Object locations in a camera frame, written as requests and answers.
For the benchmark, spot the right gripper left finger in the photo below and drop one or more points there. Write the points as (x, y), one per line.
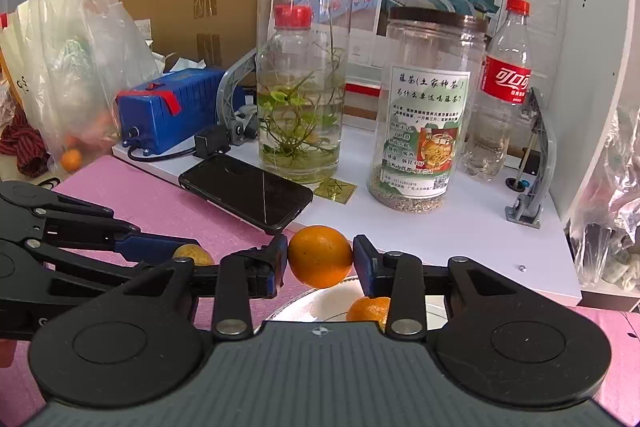
(146, 338)

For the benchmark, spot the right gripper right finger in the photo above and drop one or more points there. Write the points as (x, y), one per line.
(493, 337)

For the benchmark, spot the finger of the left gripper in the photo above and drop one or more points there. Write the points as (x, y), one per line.
(29, 211)
(60, 278)

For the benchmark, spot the yellow-brown small fruit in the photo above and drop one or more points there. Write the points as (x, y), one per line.
(199, 255)

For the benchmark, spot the clear plastic bag fruits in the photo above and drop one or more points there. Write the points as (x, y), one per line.
(78, 55)

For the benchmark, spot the red knitted cloth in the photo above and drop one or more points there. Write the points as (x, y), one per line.
(25, 143)

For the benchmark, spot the pink tablecloth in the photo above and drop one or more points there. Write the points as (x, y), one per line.
(161, 208)

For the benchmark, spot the crumpled plastic bag shelf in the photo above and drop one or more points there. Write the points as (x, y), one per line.
(604, 231)

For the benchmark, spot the white raised board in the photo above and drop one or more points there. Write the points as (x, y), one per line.
(470, 223)

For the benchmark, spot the large orange tangerine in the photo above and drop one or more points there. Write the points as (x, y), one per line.
(366, 309)

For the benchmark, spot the blue electronic box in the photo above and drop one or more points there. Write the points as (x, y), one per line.
(159, 119)

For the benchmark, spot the white paper shopping bag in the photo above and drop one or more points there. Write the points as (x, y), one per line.
(16, 53)

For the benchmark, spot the white round plate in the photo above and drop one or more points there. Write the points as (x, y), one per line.
(321, 305)

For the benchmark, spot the black smartphone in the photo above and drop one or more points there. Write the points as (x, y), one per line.
(256, 196)

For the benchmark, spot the black power adapter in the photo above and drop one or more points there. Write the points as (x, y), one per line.
(211, 141)

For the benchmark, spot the plastic jar with label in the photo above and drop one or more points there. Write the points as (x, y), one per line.
(429, 80)

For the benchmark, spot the gold sticker label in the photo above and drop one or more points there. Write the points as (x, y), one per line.
(335, 190)

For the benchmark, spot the cola bottle red label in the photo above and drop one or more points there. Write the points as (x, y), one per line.
(503, 89)

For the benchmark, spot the red cap clear bottle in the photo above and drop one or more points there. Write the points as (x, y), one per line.
(291, 41)

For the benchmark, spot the white shelf unit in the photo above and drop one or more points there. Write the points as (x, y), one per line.
(594, 56)

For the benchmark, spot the glass vase with plant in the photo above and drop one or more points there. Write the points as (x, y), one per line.
(300, 113)

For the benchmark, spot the grey bracket right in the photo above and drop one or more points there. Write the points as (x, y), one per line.
(536, 169)

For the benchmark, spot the grey bracket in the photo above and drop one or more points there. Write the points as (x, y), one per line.
(536, 169)
(237, 116)

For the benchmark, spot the grey bracket left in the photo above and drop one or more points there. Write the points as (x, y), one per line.
(237, 116)

